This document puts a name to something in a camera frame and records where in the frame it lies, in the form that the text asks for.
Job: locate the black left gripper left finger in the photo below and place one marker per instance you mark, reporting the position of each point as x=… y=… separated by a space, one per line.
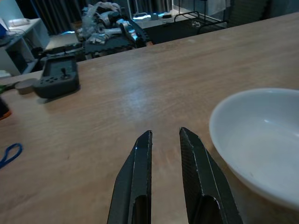
x=137 y=182

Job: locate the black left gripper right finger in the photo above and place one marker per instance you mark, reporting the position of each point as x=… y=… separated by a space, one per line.
x=205 y=182

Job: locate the white ceramic bowl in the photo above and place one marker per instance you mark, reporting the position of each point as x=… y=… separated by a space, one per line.
x=257 y=140

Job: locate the black handheld remote controller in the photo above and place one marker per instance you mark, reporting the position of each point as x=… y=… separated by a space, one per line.
x=58 y=77

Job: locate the small grey round puck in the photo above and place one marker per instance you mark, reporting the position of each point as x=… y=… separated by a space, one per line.
x=24 y=86

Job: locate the orange and black device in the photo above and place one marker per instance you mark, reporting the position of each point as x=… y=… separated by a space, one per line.
x=3 y=109

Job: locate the black metal rack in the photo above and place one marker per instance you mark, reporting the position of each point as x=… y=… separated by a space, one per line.
x=198 y=19

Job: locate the pile of clear plastic bags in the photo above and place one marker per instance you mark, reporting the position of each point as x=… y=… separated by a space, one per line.
x=92 y=25

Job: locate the white shelf unit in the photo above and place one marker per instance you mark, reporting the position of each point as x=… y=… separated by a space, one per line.
x=21 y=46

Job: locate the dark grey curtain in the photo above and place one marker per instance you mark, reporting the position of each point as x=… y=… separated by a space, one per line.
x=58 y=14

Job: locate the white device on shelf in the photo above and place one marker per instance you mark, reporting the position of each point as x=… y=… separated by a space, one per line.
x=18 y=22

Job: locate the blue box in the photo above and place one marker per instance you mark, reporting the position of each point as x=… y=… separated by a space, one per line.
x=2 y=29

